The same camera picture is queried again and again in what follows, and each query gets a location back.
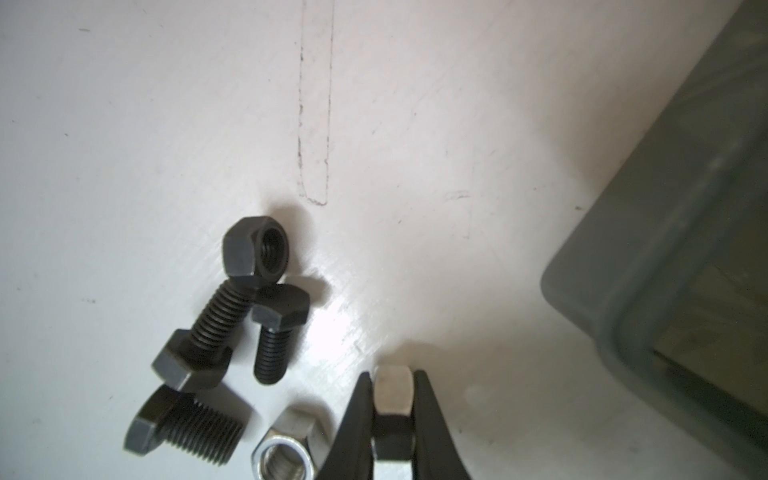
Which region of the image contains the silver nut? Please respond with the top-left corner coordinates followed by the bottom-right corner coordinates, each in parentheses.
top-left (251, 407), bottom-right (331, 480)
top-left (371, 364), bottom-right (415, 480)

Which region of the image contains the black nut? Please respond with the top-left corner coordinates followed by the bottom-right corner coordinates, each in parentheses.
top-left (222, 216), bottom-right (290, 288)

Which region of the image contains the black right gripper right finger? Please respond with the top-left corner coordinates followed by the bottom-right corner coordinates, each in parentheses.
top-left (412, 370), bottom-right (471, 480)

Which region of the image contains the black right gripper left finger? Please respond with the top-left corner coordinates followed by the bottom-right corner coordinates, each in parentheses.
top-left (316, 372), bottom-right (374, 480)

